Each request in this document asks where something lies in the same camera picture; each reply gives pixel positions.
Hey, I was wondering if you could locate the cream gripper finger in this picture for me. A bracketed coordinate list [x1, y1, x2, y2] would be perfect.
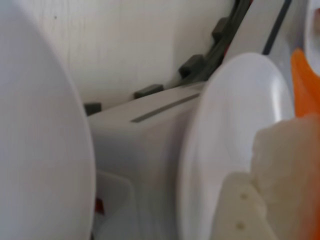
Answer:
[219, 171, 278, 240]

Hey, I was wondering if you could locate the round white plate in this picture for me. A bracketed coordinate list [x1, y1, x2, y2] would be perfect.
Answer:
[177, 51, 296, 240]
[303, 0, 320, 76]
[0, 0, 97, 240]

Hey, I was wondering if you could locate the grey circular toy train track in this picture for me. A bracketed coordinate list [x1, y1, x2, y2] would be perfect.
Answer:
[83, 0, 253, 118]

